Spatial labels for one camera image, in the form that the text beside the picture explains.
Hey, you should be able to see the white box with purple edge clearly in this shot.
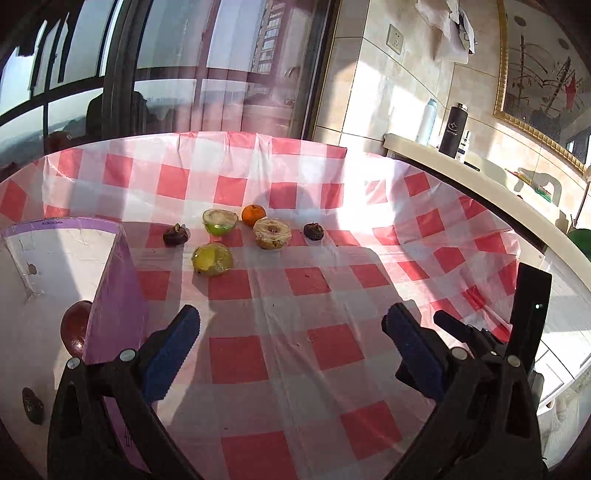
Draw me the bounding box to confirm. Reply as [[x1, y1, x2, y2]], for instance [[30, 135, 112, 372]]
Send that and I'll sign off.
[[0, 217, 151, 480]]

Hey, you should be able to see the green round container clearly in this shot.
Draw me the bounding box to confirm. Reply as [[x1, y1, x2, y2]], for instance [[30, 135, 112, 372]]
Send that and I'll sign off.
[[566, 228, 591, 268]]

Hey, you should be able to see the dark window frame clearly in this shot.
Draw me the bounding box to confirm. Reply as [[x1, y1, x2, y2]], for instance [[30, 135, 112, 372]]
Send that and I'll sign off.
[[0, 0, 342, 153]]

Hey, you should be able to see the glazed donut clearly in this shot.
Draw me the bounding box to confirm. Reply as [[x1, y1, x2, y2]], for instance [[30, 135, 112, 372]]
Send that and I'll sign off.
[[253, 218, 293, 251]]

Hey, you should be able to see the hanging white cloth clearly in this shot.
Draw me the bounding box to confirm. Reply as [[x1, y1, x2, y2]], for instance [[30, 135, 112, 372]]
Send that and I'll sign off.
[[415, 0, 476, 63]]

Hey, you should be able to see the yellow-green fruit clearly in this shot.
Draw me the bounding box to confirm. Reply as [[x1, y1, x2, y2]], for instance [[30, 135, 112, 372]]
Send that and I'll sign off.
[[191, 243, 234, 278]]

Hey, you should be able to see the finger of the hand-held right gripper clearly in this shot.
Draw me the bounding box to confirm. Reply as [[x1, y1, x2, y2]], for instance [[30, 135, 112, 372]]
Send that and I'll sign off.
[[433, 309, 511, 357]]

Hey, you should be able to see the red apple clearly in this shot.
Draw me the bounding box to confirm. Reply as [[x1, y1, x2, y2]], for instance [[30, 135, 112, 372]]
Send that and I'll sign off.
[[60, 300, 93, 358]]

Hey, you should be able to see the small white bottle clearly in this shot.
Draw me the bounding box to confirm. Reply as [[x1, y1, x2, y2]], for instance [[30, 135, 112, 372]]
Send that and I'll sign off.
[[455, 130, 473, 163]]

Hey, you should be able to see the orange tangerine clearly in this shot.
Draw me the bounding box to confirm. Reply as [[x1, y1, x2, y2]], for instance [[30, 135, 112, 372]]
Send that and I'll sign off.
[[241, 204, 267, 228]]

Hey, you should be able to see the white spray bottle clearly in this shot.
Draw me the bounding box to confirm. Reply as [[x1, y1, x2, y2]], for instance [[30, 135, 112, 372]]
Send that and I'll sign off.
[[415, 98, 438, 147]]

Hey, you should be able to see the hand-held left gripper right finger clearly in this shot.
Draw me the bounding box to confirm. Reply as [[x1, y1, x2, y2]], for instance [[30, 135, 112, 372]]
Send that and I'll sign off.
[[382, 302, 544, 480]]

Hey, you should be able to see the green fruit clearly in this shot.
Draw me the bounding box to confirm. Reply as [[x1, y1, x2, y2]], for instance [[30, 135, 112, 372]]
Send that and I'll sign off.
[[202, 208, 239, 237]]

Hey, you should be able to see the red and white checked tablecloth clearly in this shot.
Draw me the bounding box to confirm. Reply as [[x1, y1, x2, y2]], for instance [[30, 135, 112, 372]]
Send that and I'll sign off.
[[0, 130, 523, 480]]

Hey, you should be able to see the dark brown fruit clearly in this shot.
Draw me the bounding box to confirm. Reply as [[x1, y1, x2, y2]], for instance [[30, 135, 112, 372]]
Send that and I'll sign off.
[[21, 387, 45, 426]]

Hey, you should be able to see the black flask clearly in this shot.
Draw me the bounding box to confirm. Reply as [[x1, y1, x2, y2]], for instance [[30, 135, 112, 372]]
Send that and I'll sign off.
[[438, 102, 469, 158]]

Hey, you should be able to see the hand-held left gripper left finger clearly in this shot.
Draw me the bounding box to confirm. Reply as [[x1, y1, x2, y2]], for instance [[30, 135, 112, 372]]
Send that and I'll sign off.
[[47, 304, 204, 480]]

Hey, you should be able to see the gold framed painting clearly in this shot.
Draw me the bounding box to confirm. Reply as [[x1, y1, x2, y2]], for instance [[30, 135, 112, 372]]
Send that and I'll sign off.
[[493, 0, 591, 174]]

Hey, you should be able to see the white wall socket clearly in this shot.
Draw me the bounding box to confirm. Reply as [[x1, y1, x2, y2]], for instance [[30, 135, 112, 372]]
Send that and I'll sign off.
[[385, 24, 406, 52]]

